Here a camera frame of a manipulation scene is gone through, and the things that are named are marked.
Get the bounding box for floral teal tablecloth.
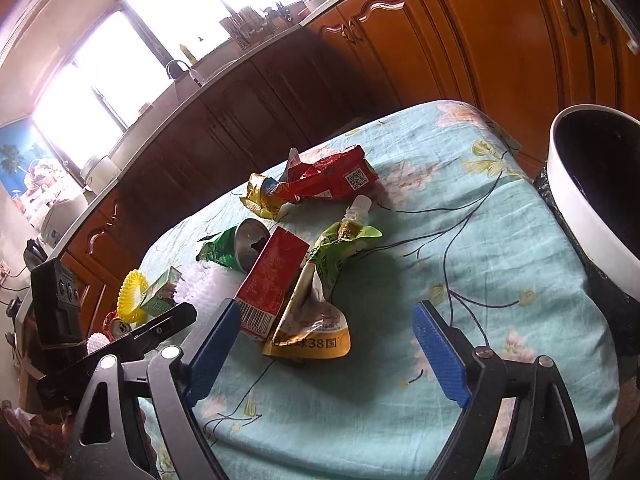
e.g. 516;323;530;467
135;100;623;480

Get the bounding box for white rice cooker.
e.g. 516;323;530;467
82;155;121;191

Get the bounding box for red carton box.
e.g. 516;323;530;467
235;226;310;342

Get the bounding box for small red alarm clock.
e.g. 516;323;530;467
102;311;133;343

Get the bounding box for crushed green can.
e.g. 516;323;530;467
196;219;273;275

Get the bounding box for white kitchen countertop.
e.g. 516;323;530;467
50;0;426;261

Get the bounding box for chrome kitchen faucet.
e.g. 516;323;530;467
165;59;205;88

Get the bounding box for white trash bin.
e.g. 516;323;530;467
532;104;640;361

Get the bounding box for small green carton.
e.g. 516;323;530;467
139;266;183;316

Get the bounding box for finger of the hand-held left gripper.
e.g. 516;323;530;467
102;302;198;361

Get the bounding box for yellow spiral ring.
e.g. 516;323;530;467
117;269;151;323

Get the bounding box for white spiky ball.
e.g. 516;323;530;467
86;332;110;358

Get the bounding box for wooden lower cabinets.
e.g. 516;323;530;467
60;0;640;311

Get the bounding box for blue wall poster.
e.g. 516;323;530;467
0;122;58;196

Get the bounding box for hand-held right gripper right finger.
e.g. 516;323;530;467
412;301;583;480

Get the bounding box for green spout pouch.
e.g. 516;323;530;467
305;195;383;301

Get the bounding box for gold snack packet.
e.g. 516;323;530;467
240;172;301;221

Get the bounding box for kitchen window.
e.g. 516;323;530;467
30;0;311;171

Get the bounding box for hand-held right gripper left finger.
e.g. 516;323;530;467
62;299;242;480

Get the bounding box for white countertop appliance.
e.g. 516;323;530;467
40;192;91;248

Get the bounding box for red snack packet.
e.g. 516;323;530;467
282;145;376;203

